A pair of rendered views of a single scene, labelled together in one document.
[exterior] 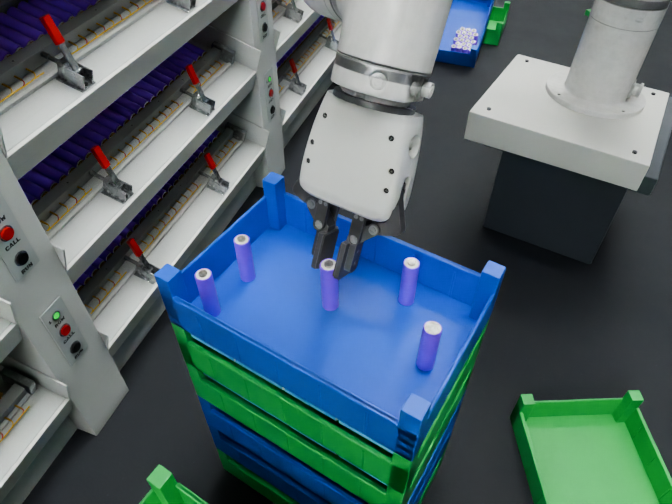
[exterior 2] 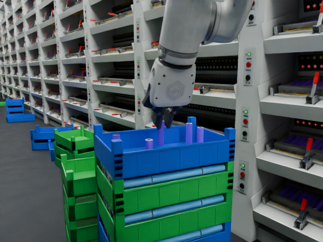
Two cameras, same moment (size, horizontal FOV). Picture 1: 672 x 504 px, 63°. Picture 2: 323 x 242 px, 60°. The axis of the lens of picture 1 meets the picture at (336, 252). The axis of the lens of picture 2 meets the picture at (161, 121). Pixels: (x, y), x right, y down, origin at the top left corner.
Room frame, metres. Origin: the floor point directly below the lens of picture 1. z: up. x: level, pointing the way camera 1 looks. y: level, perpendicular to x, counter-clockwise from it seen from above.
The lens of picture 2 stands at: (0.75, -0.57, 0.62)
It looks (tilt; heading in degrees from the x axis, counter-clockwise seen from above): 10 degrees down; 124
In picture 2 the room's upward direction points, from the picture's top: straight up
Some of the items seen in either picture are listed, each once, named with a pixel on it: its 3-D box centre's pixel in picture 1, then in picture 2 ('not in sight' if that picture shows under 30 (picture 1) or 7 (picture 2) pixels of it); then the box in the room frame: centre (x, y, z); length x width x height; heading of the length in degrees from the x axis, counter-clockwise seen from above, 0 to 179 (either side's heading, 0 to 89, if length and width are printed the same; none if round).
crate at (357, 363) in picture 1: (331, 295); (161, 141); (0.37, 0.00, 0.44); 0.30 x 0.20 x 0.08; 58
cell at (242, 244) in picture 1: (244, 258); (200, 138); (0.43, 0.10, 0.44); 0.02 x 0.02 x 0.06
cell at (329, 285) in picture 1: (329, 284); (160, 132); (0.37, 0.01, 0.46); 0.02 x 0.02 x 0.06
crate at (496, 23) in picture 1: (463, 17); not in sight; (2.02, -0.47, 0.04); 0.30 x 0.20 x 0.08; 70
